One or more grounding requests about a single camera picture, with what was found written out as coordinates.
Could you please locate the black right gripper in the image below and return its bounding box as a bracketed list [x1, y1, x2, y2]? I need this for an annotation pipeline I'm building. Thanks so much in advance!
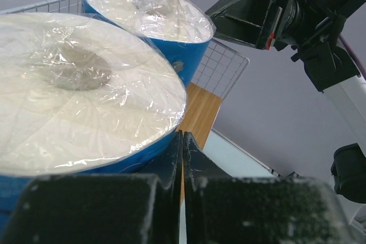
[205, 0, 301, 51]

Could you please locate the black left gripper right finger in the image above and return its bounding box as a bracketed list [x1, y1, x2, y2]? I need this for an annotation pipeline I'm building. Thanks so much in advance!
[183, 132, 356, 243]

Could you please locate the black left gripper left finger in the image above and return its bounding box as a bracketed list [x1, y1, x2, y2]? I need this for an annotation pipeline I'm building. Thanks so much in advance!
[1, 131, 183, 243]

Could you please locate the blue cartoon-print toilet roll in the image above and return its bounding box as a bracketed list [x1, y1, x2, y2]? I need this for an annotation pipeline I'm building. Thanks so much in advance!
[82, 0, 216, 85]

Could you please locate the blue-wrapped toilet roll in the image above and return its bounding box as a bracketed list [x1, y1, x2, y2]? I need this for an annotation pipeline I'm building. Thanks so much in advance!
[0, 12, 188, 222]

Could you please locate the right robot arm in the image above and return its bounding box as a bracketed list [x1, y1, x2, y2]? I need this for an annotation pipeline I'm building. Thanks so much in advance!
[206, 0, 365, 220]

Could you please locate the white wire wooden shelf rack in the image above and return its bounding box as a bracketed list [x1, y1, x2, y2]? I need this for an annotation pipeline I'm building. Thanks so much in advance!
[0, 0, 304, 207]

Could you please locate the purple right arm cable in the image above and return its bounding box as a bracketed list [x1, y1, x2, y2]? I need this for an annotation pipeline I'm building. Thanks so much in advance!
[340, 34, 366, 82]

